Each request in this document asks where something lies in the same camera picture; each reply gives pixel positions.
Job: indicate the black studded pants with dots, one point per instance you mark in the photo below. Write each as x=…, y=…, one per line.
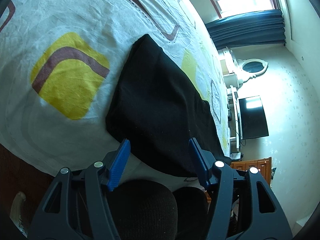
x=157, y=108

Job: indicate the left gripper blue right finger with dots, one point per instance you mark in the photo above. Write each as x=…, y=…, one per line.
x=201, y=165

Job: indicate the dark blue right curtain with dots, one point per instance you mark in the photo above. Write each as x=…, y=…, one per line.
x=251, y=28

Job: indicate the white dressing table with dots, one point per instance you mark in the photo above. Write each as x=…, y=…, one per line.
x=229, y=67

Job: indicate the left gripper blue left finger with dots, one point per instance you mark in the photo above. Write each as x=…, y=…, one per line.
x=117, y=163

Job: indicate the white oval vanity mirror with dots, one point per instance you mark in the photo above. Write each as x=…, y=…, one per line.
x=251, y=68

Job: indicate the white tv stand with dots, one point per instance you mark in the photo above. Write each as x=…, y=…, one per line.
x=234, y=124

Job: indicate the patterned white bed sheet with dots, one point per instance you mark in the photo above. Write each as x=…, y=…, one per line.
x=61, y=61

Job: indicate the black flat television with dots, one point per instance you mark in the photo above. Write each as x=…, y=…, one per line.
x=253, y=121

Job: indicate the wooden drawer cabinet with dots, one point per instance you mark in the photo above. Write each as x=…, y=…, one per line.
x=262, y=165

